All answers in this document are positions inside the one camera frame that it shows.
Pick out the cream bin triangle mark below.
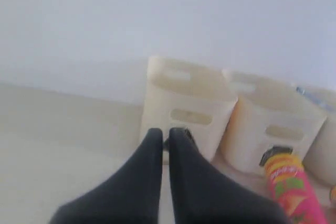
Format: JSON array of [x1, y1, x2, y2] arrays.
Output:
[[139, 57, 238, 161]]

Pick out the yellow Lays chips can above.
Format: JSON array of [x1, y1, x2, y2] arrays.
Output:
[[329, 185, 336, 206]]

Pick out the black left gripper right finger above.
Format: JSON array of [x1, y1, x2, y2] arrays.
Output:
[[169, 127, 291, 224]]

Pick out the blue snack bag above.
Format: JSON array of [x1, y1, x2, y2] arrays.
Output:
[[296, 86, 335, 112]]

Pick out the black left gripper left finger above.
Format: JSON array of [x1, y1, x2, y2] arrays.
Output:
[[50, 128, 163, 223]]

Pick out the cream bin circle mark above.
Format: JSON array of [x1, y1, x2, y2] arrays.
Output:
[[300, 86, 335, 185]]

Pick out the cream bin square mark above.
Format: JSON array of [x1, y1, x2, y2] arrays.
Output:
[[220, 70, 327, 176]]

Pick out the pink chips can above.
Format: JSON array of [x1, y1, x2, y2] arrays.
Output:
[[264, 153, 328, 224]]

